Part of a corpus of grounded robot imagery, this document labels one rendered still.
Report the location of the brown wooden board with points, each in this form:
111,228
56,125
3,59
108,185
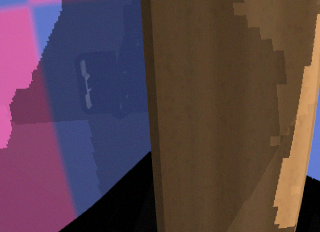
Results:
232,89

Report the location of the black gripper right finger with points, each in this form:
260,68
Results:
309,214

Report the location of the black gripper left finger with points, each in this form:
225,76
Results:
129,206

